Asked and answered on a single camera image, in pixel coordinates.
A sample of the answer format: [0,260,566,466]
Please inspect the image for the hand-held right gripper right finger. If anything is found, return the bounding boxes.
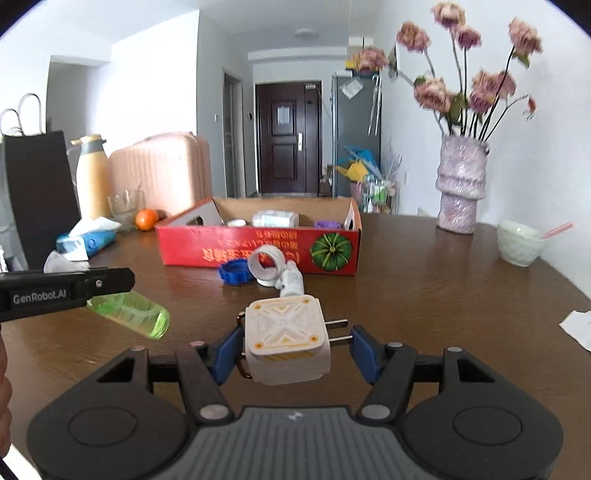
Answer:
[349,325,499,422]

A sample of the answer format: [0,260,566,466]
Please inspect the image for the person's left forearm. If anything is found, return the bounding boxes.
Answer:
[0,323,14,445]

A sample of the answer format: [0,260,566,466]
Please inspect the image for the blue tissue pack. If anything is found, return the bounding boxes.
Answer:
[56,216,123,260]

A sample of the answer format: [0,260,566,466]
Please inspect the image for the dried pink roses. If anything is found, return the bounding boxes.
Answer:
[348,2,544,140]

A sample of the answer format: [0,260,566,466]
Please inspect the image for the crumpled white tissue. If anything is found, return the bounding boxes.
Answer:
[42,250,91,274]
[558,309,591,352]

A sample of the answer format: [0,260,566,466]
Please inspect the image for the white cube plug charger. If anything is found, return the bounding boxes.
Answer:
[236,295,350,387]

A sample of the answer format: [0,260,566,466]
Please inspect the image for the blue lid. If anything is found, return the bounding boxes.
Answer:
[218,259,254,286]

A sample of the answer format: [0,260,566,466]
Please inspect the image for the white tape roll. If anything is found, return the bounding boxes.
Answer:
[247,246,288,287]

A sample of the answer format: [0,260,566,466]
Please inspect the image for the grey refrigerator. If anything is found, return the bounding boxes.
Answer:
[331,69,382,198]

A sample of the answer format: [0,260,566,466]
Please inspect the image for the pink spoon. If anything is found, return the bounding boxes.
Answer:
[540,221,575,240]

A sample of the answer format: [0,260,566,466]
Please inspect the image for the orange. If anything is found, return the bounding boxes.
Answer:
[135,208,160,232]

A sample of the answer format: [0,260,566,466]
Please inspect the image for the green plastic bottle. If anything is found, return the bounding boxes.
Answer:
[86,291,171,341]

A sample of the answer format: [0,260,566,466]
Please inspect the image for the yellow thermos jug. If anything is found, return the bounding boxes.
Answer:
[69,133,112,221]

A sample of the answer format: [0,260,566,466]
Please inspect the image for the pink suitcase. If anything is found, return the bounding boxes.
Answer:
[109,131,213,219]

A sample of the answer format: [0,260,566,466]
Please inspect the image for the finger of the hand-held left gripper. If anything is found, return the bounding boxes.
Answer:
[85,268,136,306]

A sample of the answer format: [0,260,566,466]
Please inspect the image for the small white bottle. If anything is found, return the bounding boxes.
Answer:
[279,260,306,299]

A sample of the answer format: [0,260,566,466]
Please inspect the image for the clear glass cup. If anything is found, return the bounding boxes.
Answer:
[107,188,147,232]

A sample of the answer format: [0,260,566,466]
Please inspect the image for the wall poster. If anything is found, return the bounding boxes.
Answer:
[386,43,400,85]

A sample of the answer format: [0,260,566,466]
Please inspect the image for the pink textured vase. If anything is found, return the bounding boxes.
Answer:
[436,133,491,235]

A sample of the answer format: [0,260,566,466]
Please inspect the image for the red cardboard box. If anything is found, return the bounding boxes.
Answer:
[154,196,363,277]

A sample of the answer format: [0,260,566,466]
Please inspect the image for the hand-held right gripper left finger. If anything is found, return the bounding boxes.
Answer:
[95,327,244,425]

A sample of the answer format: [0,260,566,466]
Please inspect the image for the black paper bag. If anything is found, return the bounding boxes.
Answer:
[0,94,83,271]

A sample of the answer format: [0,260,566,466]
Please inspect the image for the dark brown door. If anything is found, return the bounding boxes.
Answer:
[255,81,323,195]

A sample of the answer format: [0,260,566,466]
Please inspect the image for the wire rack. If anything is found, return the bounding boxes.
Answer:
[362,177,398,214]

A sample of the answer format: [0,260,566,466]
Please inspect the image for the pale green bowl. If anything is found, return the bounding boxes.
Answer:
[497,219,546,267]

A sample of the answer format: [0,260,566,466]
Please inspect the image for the white cotton swab box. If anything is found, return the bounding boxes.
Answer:
[252,209,300,228]

